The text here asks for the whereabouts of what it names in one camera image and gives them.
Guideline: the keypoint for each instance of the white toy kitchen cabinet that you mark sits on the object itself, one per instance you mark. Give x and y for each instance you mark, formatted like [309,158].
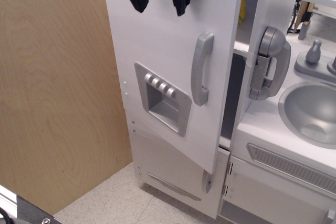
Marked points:
[258,121]

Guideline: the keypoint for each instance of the white oven door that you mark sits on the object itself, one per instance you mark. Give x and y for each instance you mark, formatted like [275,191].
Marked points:
[256,195]

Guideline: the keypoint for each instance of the upper brass hinge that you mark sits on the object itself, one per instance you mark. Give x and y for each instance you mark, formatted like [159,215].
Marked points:
[230,168]

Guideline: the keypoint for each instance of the grey fridge door handle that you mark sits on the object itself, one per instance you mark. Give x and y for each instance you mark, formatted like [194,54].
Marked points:
[203,48]

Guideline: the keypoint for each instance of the grey toy sink basin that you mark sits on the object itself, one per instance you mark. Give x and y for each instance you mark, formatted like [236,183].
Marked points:
[308,110]

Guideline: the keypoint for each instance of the grey ice dispenser panel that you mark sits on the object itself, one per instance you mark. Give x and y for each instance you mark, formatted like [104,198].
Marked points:
[164,101]

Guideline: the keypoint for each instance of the grey toy faucet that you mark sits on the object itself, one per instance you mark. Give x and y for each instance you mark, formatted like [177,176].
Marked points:
[314,64]

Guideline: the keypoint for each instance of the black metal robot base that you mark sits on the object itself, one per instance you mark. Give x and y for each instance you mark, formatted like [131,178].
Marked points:
[15,209]

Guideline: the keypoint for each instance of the grey vent grille panel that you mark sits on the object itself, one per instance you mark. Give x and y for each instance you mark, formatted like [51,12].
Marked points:
[292,168]

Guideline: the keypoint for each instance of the white lower freezer door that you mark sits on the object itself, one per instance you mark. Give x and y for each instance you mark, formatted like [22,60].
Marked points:
[162,166]

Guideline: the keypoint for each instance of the brass hinge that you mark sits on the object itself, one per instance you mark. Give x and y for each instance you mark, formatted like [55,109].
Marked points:
[225,190]
[230,168]

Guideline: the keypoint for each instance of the lower brass hinge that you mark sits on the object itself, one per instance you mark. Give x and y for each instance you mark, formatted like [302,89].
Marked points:
[225,190]

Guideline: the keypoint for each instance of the grey freezer door handle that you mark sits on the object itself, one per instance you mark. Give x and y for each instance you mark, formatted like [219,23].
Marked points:
[206,181]

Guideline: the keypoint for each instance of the white toy fridge door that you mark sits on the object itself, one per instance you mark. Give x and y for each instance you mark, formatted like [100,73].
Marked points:
[164,43]

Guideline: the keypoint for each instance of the grey oven door handle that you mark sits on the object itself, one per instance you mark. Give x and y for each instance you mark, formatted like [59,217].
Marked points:
[329,217]

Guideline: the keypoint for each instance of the yellow toy bell pepper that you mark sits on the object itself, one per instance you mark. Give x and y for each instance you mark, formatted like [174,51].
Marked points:
[242,12]

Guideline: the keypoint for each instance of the grey toy telephone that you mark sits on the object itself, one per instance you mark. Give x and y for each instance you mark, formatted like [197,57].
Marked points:
[271,65]

